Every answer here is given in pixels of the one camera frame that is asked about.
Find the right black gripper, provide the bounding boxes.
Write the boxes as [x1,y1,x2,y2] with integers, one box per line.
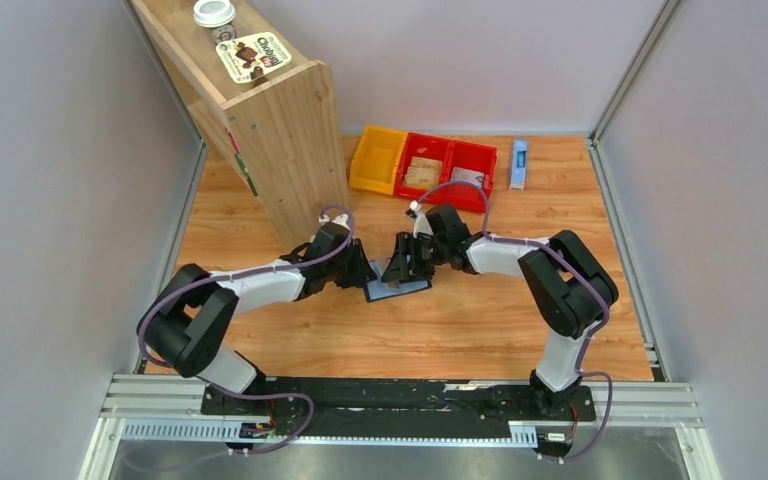
[381,232,448,284]

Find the navy blue card holder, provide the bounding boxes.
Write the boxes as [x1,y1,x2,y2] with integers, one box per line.
[363,261,432,303]

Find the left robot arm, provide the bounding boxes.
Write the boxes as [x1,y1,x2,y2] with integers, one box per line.
[137,214,375,415]

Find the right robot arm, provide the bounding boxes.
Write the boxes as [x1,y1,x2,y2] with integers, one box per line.
[381,202,619,419]

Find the tan cards in bin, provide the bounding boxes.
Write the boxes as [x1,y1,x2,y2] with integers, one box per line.
[402,156,443,191]

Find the silver card in bin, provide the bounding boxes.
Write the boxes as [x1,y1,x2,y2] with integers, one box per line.
[451,167,485,188]

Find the yellow plastic bin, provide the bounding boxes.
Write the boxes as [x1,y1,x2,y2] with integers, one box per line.
[349,125,408,195]

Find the red plastic bin right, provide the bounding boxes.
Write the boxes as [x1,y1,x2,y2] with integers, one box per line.
[436,140,497,213]

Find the blue white toothpaste box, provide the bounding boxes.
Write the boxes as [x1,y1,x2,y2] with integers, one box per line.
[509,138,528,191]

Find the wooden shelf unit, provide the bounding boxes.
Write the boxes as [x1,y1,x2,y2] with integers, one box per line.
[132,1,349,248]

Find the Chobani yogurt lid pack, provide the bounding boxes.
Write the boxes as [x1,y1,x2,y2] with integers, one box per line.
[216,32,292,84]

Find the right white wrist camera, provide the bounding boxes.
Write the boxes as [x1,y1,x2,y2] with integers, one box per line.
[406,200,433,237]

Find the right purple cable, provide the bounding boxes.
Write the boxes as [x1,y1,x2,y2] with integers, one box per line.
[409,180,615,462]

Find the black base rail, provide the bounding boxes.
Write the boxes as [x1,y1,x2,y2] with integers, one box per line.
[201,377,597,456]

